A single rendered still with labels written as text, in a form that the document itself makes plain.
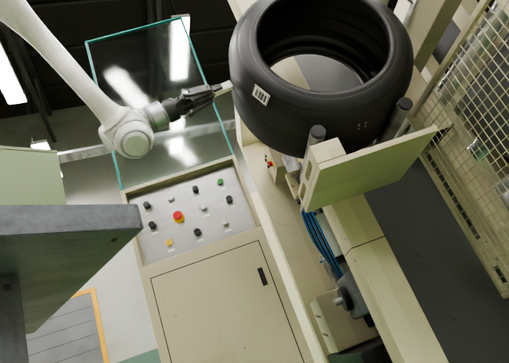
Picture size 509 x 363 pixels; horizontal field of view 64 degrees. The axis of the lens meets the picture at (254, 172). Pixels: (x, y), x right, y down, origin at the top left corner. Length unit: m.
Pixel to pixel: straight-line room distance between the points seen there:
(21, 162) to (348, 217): 1.12
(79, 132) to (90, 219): 11.59
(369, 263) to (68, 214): 1.09
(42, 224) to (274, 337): 1.29
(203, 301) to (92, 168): 9.92
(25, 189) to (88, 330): 9.59
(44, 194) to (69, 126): 11.71
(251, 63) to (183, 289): 0.95
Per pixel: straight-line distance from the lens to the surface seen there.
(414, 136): 1.25
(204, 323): 1.73
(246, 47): 1.33
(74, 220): 0.56
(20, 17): 1.31
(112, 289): 10.28
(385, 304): 1.45
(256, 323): 1.72
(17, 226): 0.54
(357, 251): 1.46
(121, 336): 10.08
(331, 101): 1.22
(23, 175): 0.61
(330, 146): 1.17
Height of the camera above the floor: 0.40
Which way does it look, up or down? 23 degrees up
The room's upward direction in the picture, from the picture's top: 22 degrees counter-clockwise
